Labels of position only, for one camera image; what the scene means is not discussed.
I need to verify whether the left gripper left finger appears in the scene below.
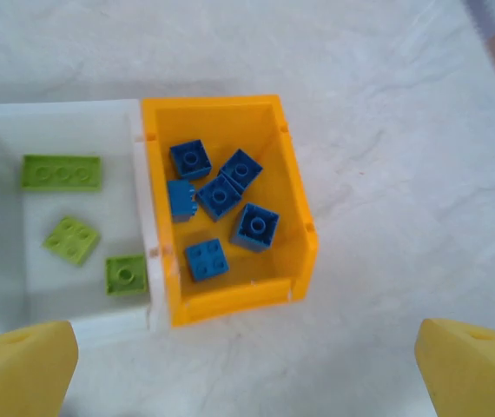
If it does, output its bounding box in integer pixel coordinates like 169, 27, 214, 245
0, 320, 79, 417

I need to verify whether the white plastic bin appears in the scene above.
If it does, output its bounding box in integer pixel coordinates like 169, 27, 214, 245
0, 98, 164, 348

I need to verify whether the long green lego brick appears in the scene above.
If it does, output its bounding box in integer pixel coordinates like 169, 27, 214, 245
20, 154, 102, 192

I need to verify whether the orange plastic bin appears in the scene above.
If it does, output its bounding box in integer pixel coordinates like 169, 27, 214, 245
141, 93, 320, 328

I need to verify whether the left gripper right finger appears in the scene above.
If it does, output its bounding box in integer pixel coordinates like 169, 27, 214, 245
414, 318, 495, 417

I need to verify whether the blue lego brick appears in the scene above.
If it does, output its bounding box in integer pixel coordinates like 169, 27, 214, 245
184, 237, 230, 283
168, 138, 213, 182
195, 173, 243, 222
228, 202, 281, 254
167, 179, 199, 224
217, 148, 264, 195

